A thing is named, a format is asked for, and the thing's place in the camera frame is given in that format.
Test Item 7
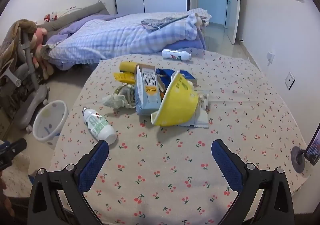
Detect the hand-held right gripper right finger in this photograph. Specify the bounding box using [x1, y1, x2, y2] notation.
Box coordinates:
[211, 139, 295, 225]

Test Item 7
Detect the white door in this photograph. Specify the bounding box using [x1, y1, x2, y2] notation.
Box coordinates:
[225, 0, 243, 45]

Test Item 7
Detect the brown fleece blanket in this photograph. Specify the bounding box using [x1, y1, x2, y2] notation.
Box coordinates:
[0, 19, 38, 75]

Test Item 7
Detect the mounted phone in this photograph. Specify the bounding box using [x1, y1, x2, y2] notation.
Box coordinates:
[305, 122, 320, 167]

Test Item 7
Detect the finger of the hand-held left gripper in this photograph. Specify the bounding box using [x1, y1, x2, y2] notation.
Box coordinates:
[4, 138, 27, 159]
[0, 141, 12, 171]

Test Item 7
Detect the crumpled white tissue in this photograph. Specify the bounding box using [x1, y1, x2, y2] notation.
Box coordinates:
[102, 93, 132, 109]

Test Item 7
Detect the white green label bottle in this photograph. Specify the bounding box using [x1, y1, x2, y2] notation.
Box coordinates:
[82, 106, 117, 145]

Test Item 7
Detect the grey suction mount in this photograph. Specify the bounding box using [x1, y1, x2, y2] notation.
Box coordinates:
[291, 146, 307, 173]

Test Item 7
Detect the folded checked cloth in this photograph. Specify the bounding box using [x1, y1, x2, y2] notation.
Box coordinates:
[140, 16, 190, 31]

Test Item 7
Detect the cream fringed cloth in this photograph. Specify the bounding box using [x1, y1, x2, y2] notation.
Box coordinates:
[4, 154, 34, 198]

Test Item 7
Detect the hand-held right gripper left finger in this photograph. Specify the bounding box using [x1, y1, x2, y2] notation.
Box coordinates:
[27, 139, 110, 225]

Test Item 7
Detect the white red label bottle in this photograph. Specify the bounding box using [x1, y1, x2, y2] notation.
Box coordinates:
[162, 49, 192, 61]

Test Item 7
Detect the beige plush toy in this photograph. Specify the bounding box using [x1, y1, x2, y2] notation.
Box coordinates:
[35, 45, 54, 78]

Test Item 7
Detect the grey swivel chair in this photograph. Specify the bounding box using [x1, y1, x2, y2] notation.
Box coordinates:
[0, 32, 50, 130]

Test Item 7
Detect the pink plush toy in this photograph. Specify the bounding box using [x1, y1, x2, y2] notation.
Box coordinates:
[31, 27, 48, 46]

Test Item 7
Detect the yellow packet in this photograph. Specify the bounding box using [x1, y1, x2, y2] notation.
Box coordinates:
[114, 72, 137, 83]

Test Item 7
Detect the white wall switch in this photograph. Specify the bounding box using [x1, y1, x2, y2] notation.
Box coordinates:
[285, 72, 295, 90]

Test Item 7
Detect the white dotted trash bin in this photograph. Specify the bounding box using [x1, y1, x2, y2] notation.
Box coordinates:
[32, 100, 69, 145]

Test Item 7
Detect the cherry print sheet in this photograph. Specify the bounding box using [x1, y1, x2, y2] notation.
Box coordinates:
[49, 53, 312, 225]

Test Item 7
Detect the white blue milk carton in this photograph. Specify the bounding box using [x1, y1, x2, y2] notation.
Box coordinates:
[134, 63, 162, 116]

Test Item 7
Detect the yellow paper bowl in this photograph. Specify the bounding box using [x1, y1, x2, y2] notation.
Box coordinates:
[150, 70, 199, 127]

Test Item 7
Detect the yellow box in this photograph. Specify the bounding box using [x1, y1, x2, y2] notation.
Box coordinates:
[119, 61, 138, 73]

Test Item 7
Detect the blue checked quilt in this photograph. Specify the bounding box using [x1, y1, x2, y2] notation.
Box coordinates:
[47, 13, 200, 70]

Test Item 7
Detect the crumpled printed wrapper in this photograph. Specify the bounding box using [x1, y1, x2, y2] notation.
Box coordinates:
[112, 83, 137, 106]

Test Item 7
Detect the purple bedsheet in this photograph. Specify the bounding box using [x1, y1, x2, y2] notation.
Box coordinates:
[46, 13, 130, 45]

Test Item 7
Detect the grey bolster cushion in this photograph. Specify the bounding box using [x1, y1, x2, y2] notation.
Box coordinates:
[37, 2, 110, 33]

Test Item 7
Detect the white plastic packet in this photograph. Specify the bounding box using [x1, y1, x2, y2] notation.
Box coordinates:
[179, 89, 210, 129]

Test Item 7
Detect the blue paper carton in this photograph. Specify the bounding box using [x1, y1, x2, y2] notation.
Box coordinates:
[156, 68, 198, 90]

